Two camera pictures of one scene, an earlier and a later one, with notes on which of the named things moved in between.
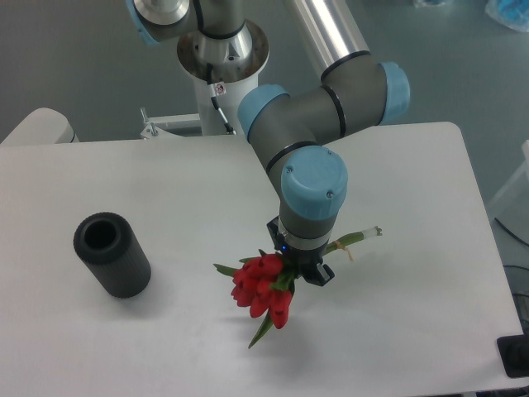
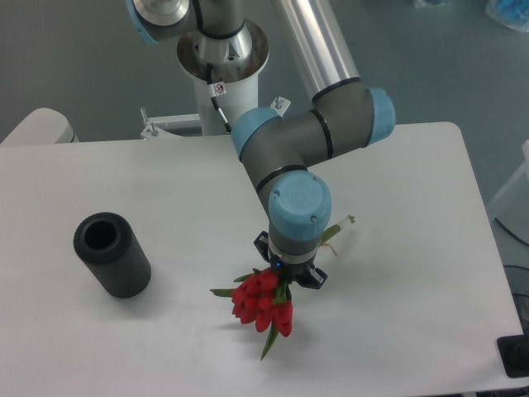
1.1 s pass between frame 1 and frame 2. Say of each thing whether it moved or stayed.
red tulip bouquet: moved
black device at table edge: stayed
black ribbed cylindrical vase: stayed
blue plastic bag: stayed
